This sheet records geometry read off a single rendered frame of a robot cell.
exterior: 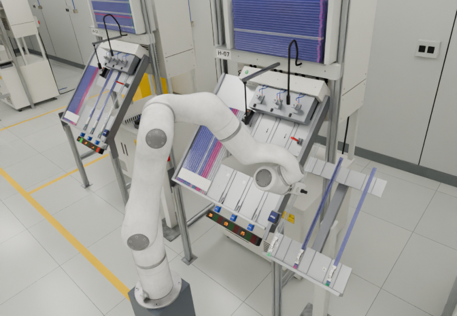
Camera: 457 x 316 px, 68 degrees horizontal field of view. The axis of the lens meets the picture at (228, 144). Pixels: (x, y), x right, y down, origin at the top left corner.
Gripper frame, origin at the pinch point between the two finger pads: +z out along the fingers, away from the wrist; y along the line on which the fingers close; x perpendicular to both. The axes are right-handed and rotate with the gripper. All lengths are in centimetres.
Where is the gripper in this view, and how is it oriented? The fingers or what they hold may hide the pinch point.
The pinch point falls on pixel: (298, 189)
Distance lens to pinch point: 144.0
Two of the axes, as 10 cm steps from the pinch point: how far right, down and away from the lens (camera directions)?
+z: 5.3, 2.2, 8.2
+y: -7.7, -2.7, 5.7
